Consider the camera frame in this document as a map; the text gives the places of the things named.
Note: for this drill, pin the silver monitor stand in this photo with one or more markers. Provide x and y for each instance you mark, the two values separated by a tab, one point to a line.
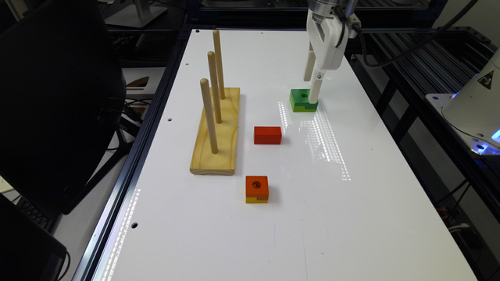
137	15

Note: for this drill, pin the back wooden peg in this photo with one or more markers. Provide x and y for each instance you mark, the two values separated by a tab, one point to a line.
219	64

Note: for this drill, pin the front wooden peg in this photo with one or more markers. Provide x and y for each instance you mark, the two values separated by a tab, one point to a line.
209	117

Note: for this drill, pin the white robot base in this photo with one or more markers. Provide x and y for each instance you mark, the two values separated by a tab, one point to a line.
473	112

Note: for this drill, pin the wooden peg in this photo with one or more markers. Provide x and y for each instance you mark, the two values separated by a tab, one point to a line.
219	64
209	117
215	89

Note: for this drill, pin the wooden peg base board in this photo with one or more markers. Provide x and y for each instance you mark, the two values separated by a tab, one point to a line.
203	161

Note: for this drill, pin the green block with hole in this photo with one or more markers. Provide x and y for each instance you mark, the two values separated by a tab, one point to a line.
299	99

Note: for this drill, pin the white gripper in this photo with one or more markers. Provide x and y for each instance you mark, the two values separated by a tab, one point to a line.
328	38

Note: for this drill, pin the red rectangular block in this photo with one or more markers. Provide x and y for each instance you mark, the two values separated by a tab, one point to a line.
267	135

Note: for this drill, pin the black monitor corner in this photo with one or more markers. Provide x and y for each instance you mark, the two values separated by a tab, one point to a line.
27	251

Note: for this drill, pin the middle wooden peg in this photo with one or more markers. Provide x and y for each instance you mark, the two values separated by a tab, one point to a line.
215	89

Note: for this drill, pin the orange yellow block with hole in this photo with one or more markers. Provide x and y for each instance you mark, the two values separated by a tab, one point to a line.
256	189

